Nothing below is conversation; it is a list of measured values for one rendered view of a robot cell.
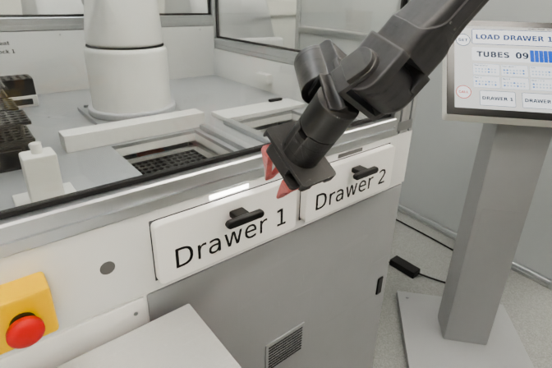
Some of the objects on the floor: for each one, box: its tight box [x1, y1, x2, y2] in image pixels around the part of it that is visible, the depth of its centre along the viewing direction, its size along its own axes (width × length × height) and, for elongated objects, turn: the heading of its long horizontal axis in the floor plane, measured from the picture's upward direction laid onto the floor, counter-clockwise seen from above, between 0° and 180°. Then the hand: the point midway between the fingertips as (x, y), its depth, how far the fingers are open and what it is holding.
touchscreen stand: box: [396, 123, 552, 368], centre depth 134 cm, size 50×45×102 cm
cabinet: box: [0, 182, 402, 368], centre depth 126 cm, size 95×103×80 cm
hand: (276, 185), depth 62 cm, fingers open, 3 cm apart
